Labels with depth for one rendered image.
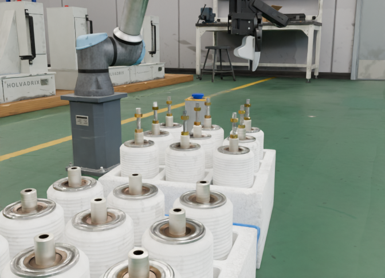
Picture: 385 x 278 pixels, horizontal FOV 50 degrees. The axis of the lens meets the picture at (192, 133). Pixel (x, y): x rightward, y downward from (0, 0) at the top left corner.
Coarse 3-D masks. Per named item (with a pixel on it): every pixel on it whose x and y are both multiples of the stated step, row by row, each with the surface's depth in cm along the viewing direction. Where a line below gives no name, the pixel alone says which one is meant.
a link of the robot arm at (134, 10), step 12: (132, 0) 150; (144, 0) 151; (132, 12) 152; (144, 12) 155; (120, 24) 157; (132, 24) 155; (120, 36) 157; (132, 36) 158; (120, 48) 159; (132, 48) 160; (144, 48) 167; (120, 60) 161; (132, 60) 164
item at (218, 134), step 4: (192, 128) 122; (204, 132) 117; (208, 132) 117; (212, 132) 117; (216, 132) 118; (220, 132) 119; (216, 136) 118; (220, 136) 119; (216, 140) 118; (220, 140) 119; (216, 144) 118; (220, 144) 119; (216, 148) 119
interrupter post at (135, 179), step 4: (128, 176) 69; (132, 176) 68; (136, 176) 68; (140, 176) 68; (132, 180) 68; (136, 180) 68; (140, 180) 68; (132, 184) 68; (136, 184) 68; (140, 184) 69; (132, 188) 68; (136, 188) 68; (140, 188) 69; (132, 192) 68; (136, 192) 68; (140, 192) 69
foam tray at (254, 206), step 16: (272, 160) 114; (112, 176) 100; (160, 176) 100; (208, 176) 100; (256, 176) 100; (272, 176) 117; (176, 192) 94; (224, 192) 91; (240, 192) 90; (256, 192) 89; (272, 192) 121; (240, 208) 90; (256, 208) 89; (272, 208) 125; (256, 224) 90
